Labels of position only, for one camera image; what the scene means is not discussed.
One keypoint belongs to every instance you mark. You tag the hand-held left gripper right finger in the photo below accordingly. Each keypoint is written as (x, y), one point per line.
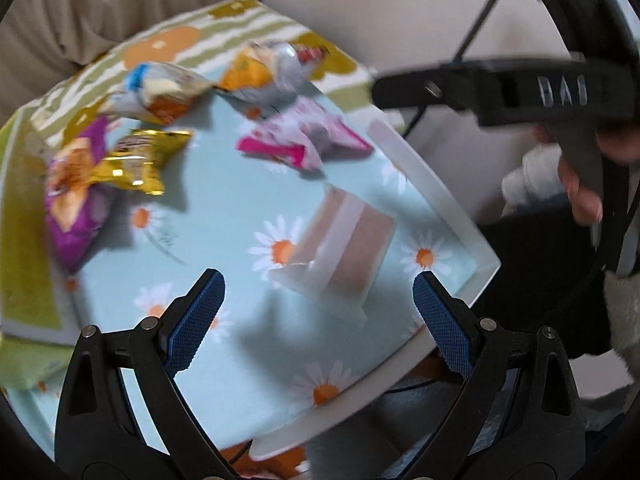
(445, 325)

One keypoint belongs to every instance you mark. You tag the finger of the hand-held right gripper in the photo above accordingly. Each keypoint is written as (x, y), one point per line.
(425, 87)

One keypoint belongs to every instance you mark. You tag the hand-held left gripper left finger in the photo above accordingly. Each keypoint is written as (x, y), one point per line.
(195, 320)

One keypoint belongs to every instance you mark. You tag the pale pink white snack packet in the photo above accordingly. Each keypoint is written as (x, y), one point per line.
(350, 245)

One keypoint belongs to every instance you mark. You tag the light pink snack packet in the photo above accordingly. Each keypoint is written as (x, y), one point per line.
(300, 135)

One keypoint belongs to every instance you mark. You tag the purple snack packet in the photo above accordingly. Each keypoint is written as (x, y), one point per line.
(75, 225)

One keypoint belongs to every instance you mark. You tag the gold snack packet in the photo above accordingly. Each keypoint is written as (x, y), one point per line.
(135, 165)

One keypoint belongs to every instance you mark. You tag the orange yellow snack packet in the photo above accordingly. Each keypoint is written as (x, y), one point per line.
(250, 72)

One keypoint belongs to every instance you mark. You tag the green cardboard box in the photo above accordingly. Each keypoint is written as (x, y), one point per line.
(25, 260)

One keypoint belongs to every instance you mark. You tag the blue white snack packet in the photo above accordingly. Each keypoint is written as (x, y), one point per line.
(150, 90)

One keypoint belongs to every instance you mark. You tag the person's right hand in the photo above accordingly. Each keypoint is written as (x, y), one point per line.
(582, 200)

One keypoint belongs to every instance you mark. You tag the black lamp stand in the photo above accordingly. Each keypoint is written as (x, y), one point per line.
(480, 20)

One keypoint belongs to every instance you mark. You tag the white tray with daisy cloth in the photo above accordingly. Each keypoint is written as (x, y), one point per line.
(225, 210)

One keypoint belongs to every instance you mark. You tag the white fuzzy cloth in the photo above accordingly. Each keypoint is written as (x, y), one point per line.
(625, 310)

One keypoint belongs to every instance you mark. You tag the floral striped blanket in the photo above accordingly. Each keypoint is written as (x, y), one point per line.
(175, 42)

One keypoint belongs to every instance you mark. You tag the beige curtain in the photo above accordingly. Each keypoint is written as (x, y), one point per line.
(100, 0)

